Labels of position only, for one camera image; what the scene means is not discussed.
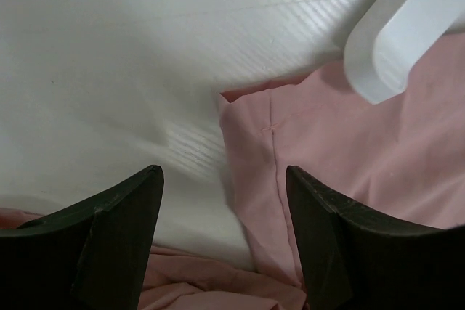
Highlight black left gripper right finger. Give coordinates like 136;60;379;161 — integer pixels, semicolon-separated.
286;166;464;309

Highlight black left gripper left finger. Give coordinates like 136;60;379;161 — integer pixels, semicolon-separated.
1;166;164;309

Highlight white clothes rack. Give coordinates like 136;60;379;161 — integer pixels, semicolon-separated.
344;0;464;105

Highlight pink trousers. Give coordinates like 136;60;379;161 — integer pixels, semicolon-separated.
1;33;464;309

